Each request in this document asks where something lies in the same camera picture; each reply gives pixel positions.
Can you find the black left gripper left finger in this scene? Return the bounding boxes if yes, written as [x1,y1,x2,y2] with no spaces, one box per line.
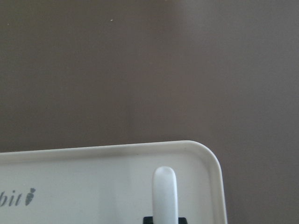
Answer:
[142,217,153,224]

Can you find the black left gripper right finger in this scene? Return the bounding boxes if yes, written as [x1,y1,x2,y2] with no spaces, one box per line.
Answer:
[178,217,188,224]

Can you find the white ceramic soup spoon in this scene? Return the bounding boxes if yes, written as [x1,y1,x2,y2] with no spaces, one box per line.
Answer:
[152,166,178,224]

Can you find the beige rabbit serving tray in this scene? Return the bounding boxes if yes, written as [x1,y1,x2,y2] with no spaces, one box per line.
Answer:
[0,140,227,224]

